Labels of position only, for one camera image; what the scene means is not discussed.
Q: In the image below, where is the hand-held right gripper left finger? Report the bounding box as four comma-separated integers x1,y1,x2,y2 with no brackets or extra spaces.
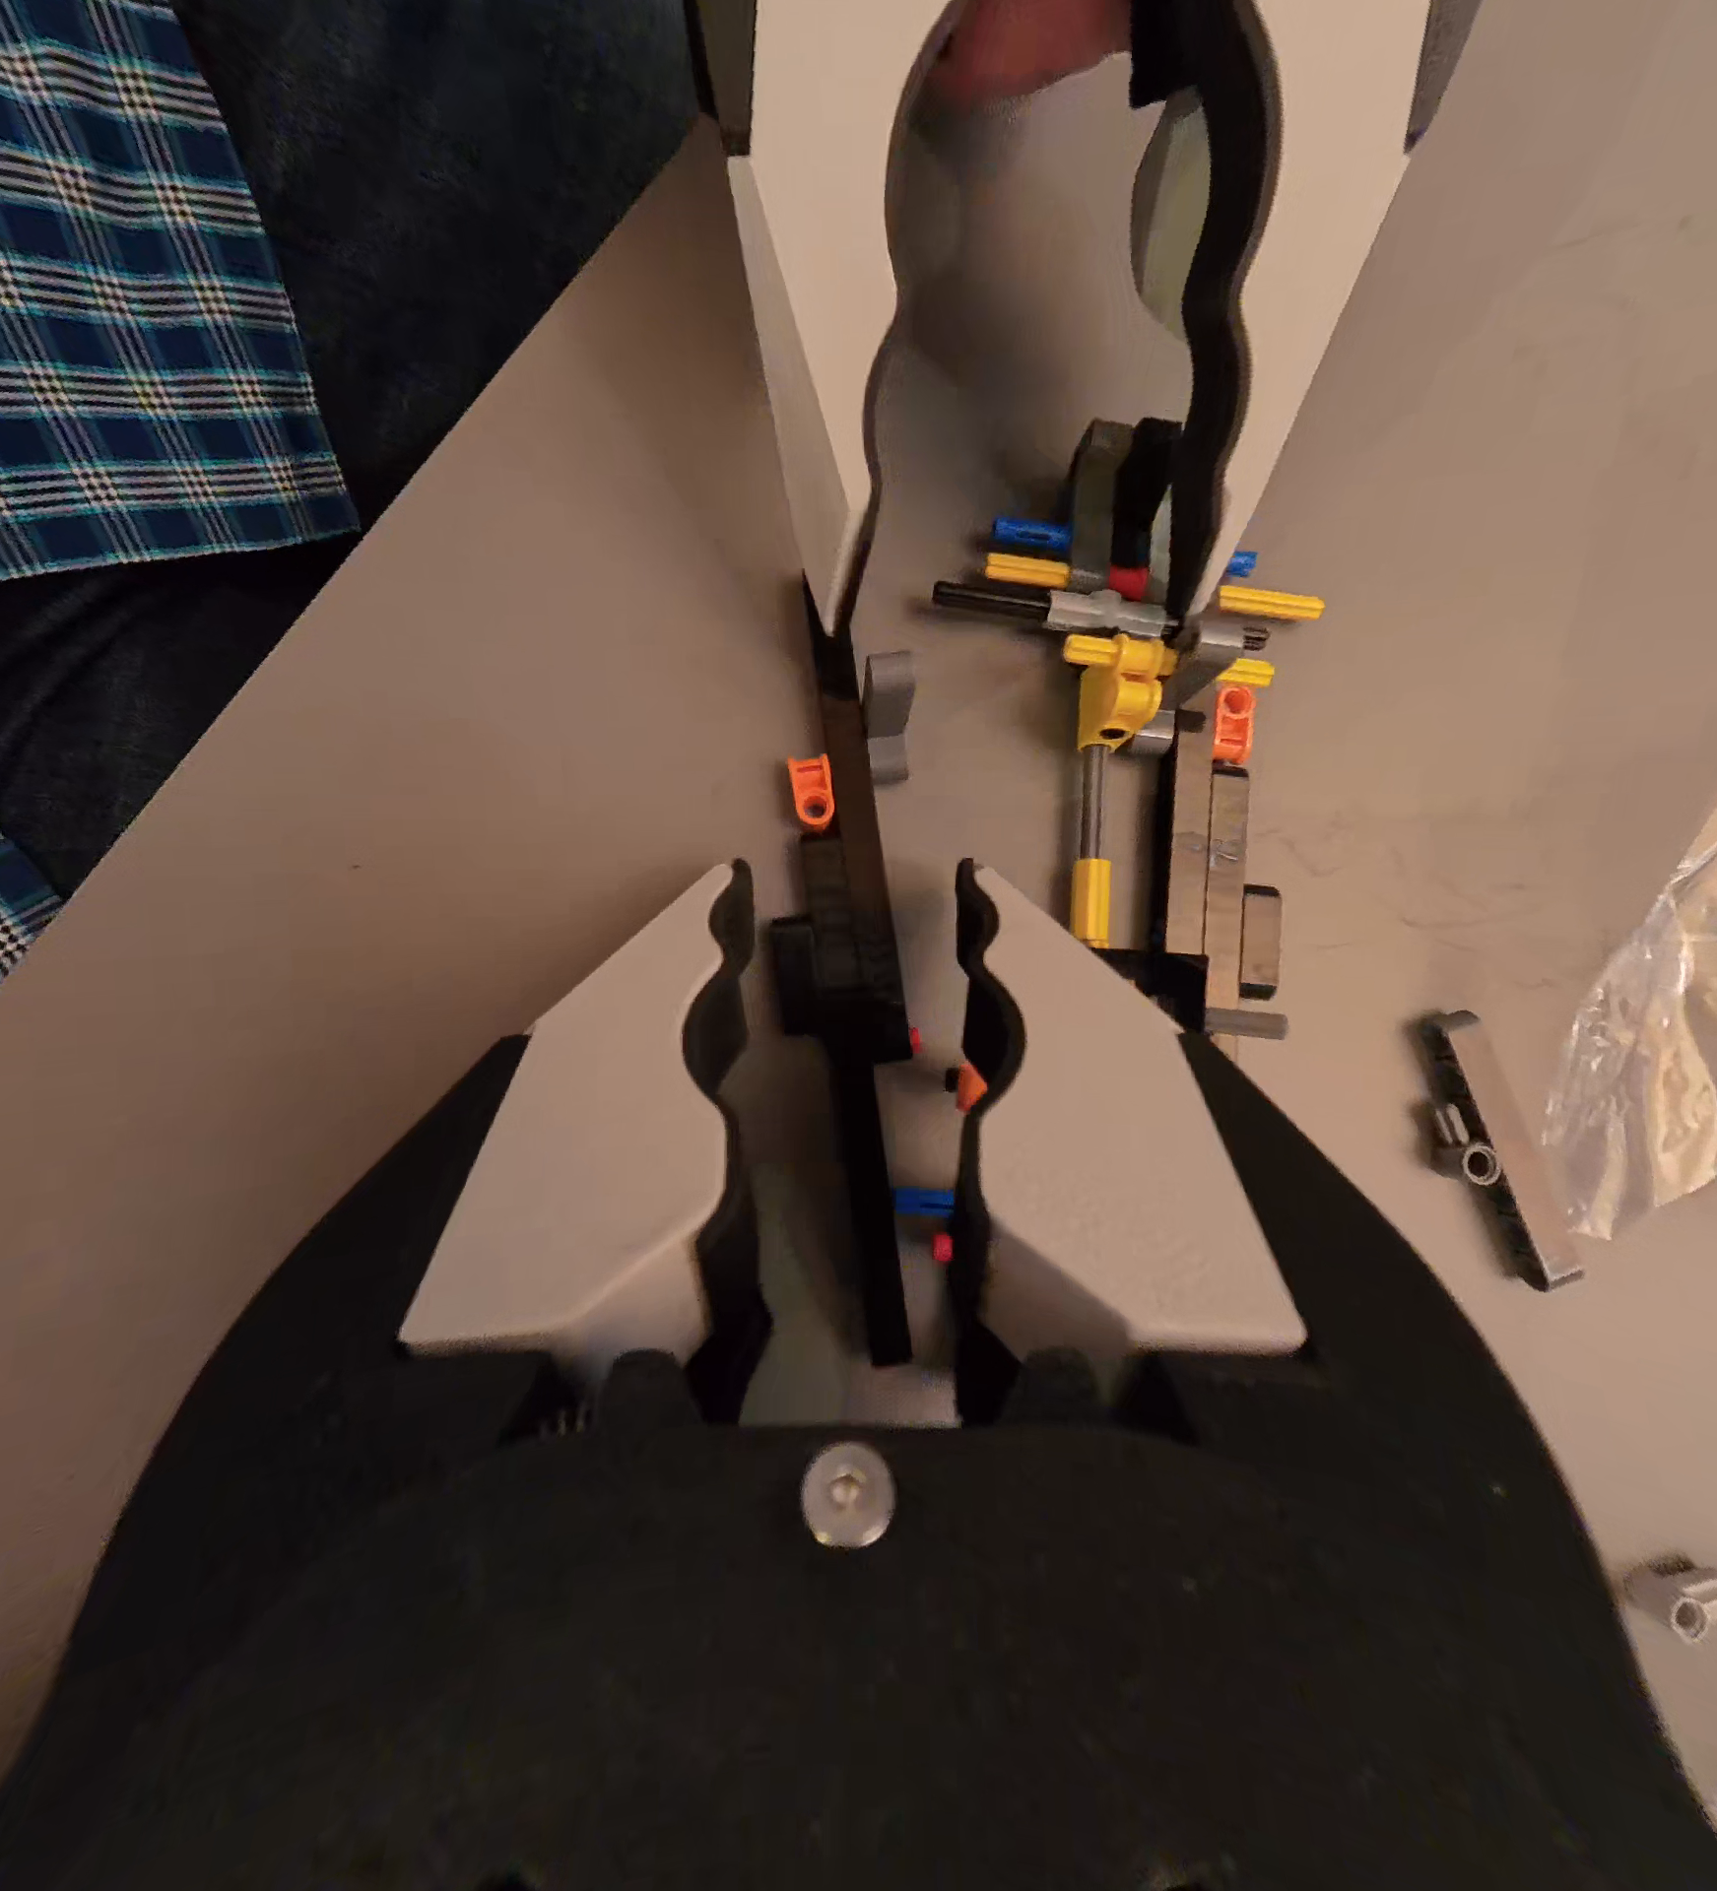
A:
397,857,777,1426

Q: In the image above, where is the person's left hand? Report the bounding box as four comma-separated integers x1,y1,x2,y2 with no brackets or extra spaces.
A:
931,0,1132,105

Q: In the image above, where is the grey lego beam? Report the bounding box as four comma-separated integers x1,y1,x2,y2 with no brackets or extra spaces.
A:
1420,1009,1587,1294

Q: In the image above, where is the light grey lego connector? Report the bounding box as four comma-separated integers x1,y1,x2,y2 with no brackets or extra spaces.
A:
1627,1553,1717,1645

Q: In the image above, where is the small dark grey lego connector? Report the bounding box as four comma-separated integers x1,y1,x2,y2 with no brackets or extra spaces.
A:
1422,1100,1507,1186

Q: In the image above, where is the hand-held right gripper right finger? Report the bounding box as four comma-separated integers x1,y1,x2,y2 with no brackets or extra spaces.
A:
951,857,1312,1426

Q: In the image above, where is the clear plastic bag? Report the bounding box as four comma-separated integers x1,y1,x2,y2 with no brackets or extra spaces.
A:
1541,694,1717,1240

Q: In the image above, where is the blue plaid shirt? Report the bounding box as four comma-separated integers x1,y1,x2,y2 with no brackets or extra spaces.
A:
0,0,361,1086

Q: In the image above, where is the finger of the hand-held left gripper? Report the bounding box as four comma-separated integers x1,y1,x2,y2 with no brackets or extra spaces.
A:
1128,0,1436,618
726,0,973,642

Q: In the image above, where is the black lego drive shaft assembly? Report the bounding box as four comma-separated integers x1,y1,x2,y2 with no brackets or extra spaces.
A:
931,416,1328,1043

